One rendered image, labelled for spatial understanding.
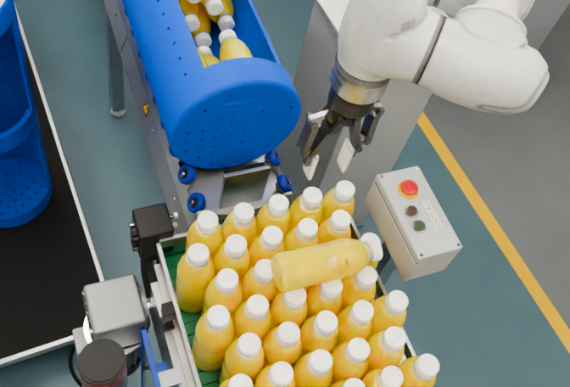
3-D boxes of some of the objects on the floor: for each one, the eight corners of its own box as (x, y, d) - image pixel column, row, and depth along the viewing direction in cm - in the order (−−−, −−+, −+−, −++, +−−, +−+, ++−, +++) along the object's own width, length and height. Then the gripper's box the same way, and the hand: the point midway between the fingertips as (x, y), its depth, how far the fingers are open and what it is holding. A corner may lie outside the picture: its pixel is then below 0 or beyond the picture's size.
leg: (123, 105, 273) (118, -15, 222) (126, 116, 270) (122, -4, 219) (108, 108, 271) (101, -14, 220) (112, 118, 268) (104, -3, 217)
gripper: (399, 59, 108) (362, 145, 127) (291, 76, 102) (268, 163, 121) (419, 94, 105) (377, 176, 124) (308, 114, 98) (282, 197, 117)
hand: (327, 160), depth 120 cm, fingers open, 6 cm apart
